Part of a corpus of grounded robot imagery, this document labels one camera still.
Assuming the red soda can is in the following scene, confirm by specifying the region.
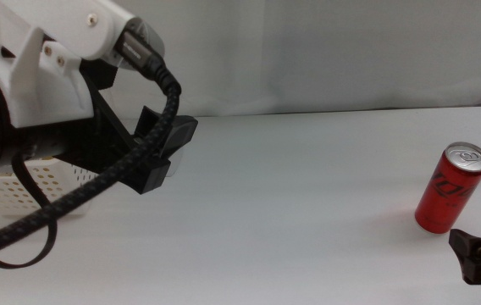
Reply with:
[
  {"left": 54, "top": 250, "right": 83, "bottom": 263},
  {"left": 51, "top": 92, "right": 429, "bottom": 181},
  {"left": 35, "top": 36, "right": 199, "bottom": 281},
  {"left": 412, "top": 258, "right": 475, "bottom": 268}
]
[{"left": 413, "top": 141, "right": 481, "bottom": 235}]

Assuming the white perforated plastic basket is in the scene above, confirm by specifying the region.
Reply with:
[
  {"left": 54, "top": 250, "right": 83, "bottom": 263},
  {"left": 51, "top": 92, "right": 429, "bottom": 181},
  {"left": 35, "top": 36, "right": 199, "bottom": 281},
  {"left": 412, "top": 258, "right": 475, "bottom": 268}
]
[{"left": 0, "top": 157, "right": 97, "bottom": 219}]

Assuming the black braided camera cable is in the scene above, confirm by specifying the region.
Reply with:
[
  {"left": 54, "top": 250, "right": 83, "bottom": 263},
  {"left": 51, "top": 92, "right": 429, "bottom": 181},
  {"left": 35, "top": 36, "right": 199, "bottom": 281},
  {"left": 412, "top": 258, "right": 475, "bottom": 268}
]
[{"left": 0, "top": 29, "right": 182, "bottom": 263}]

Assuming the thin black cable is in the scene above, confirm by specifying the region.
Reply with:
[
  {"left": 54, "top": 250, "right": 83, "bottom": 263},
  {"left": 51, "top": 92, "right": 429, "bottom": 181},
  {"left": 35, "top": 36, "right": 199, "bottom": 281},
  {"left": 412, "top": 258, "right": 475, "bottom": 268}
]
[{"left": 0, "top": 152, "right": 58, "bottom": 269}]

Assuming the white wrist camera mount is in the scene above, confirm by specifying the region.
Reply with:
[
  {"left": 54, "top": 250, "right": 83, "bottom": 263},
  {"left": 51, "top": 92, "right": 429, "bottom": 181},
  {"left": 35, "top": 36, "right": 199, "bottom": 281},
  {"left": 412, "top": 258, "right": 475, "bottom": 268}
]
[{"left": 0, "top": 0, "right": 166, "bottom": 129}]

